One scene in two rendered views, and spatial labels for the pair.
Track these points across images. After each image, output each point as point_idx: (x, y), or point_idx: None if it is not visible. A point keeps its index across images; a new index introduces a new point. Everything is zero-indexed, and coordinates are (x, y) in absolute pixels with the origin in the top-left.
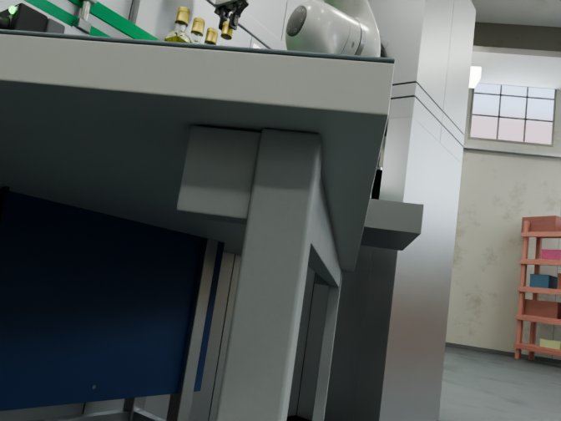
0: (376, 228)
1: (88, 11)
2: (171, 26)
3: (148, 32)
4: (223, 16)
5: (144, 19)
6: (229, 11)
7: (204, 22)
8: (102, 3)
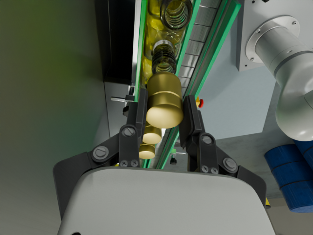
0: None
1: (173, 146)
2: (71, 134)
3: (90, 131)
4: (138, 146)
5: (87, 148)
6: (131, 174)
7: (160, 133)
8: None
